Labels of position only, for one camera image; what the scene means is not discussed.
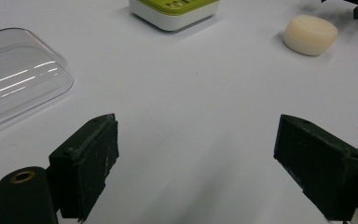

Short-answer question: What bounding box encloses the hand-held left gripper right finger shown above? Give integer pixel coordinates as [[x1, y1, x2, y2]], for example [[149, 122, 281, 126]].
[[273, 114, 358, 222]]

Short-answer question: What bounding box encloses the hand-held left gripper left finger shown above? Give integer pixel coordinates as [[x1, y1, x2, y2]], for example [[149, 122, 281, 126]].
[[48, 113, 120, 223]]

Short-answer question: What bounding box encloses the cream soap bar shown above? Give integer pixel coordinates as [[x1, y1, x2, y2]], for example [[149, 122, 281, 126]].
[[282, 14, 339, 57]]

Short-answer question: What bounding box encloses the clear plastic lid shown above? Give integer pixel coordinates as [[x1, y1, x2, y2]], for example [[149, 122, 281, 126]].
[[0, 27, 76, 135]]

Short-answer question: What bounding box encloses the green and white soap dish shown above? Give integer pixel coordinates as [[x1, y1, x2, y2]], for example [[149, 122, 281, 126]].
[[129, 0, 221, 33]]

